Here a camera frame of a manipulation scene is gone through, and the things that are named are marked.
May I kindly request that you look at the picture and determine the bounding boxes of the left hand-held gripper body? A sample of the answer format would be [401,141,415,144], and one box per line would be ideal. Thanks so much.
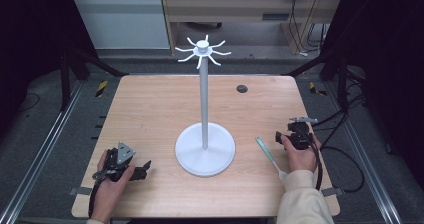
[92,141,138,182]

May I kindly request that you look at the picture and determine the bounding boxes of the grey metal table bracket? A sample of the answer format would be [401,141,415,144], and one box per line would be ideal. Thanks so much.
[68,186,93,197]
[321,186,346,198]

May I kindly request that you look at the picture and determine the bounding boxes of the black metal frame stand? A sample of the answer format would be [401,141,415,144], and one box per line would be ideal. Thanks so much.
[58,45,129,112]
[283,45,351,115]

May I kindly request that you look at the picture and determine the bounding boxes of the person's left hand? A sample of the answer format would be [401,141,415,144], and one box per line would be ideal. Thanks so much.
[90,149,137,224]

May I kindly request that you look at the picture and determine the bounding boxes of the aluminium floor rail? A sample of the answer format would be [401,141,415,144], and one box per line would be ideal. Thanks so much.
[323,82,404,224]
[0,80,86,224]

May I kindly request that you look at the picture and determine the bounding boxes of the person's right hand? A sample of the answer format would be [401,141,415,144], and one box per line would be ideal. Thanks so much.
[280,133,323,174]

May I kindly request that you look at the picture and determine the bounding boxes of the yellow black striped tape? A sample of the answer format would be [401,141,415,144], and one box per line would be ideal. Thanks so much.
[308,81,328,97]
[95,80,110,98]

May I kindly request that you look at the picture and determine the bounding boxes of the hanging black cables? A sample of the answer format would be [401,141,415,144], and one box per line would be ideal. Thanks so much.
[288,0,331,58]

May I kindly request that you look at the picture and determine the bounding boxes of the light wooden desk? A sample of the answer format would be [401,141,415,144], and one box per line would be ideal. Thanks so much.
[159,0,346,56]

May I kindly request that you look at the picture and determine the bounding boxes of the teal handled white spoon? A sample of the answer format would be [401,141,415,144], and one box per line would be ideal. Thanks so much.
[255,136,289,182]

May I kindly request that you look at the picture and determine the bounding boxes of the white cabinet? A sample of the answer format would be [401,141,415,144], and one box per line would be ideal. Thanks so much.
[66,0,172,51]

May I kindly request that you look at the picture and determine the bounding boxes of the white hook rack stand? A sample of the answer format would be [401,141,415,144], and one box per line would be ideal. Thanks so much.
[174,34,237,178]

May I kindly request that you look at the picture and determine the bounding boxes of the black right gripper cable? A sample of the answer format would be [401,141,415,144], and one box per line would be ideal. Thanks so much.
[293,126,365,194]

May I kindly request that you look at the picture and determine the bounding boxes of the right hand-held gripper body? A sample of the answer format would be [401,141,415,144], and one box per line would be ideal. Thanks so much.
[285,116,319,151]

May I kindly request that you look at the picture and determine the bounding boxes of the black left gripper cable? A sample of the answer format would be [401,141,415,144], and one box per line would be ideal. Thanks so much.
[87,174,108,219]

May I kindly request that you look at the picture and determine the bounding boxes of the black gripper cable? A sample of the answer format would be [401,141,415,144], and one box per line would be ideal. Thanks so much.
[293,126,365,194]
[87,174,108,219]

